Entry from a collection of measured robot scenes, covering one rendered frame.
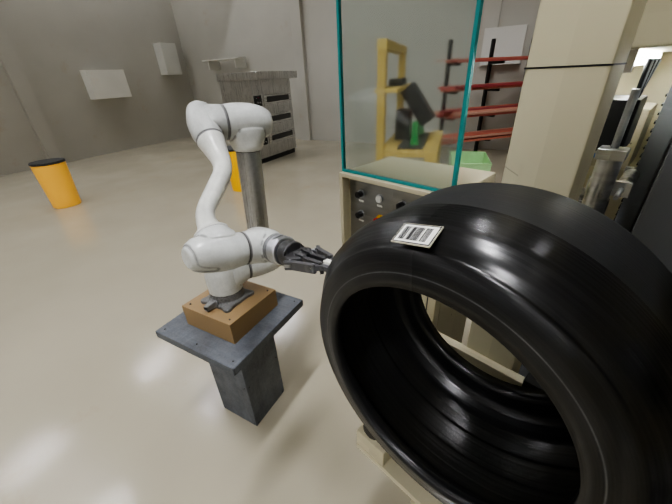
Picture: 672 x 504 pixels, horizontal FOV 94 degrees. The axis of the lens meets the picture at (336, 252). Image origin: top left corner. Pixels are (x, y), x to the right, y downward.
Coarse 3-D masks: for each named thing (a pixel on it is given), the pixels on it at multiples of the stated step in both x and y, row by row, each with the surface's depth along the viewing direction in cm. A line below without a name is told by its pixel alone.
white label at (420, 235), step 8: (408, 224) 45; (416, 224) 44; (400, 232) 44; (408, 232) 43; (416, 232) 43; (424, 232) 42; (432, 232) 41; (440, 232) 41; (392, 240) 44; (400, 240) 43; (408, 240) 42; (416, 240) 41; (424, 240) 41; (432, 240) 40
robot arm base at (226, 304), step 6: (234, 294) 144; (240, 294) 147; (246, 294) 150; (252, 294) 153; (204, 300) 147; (210, 300) 143; (216, 300) 143; (222, 300) 143; (228, 300) 143; (234, 300) 145; (240, 300) 147; (204, 306) 140; (210, 306) 141; (216, 306) 144; (222, 306) 142; (228, 306) 142; (234, 306) 144; (228, 312) 141
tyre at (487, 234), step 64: (448, 192) 54; (512, 192) 49; (384, 256) 46; (448, 256) 40; (512, 256) 36; (576, 256) 36; (640, 256) 41; (320, 320) 68; (384, 320) 87; (512, 320) 35; (576, 320) 33; (640, 320) 33; (384, 384) 81; (448, 384) 84; (512, 384) 76; (576, 384) 33; (640, 384) 31; (384, 448) 68; (448, 448) 72; (512, 448) 68; (576, 448) 35; (640, 448) 31
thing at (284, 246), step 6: (288, 240) 89; (282, 246) 88; (288, 246) 87; (294, 246) 88; (300, 246) 91; (282, 252) 87; (288, 252) 87; (300, 252) 87; (282, 258) 87; (288, 258) 85; (294, 258) 84; (300, 258) 84
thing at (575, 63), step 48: (576, 0) 50; (624, 0) 47; (576, 48) 52; (624, 48) 52; (528, 96) 60; (576, 96) 55; (528, 144) 62; (576, 144) 57; (576, 192) 65; (480, 336) 88
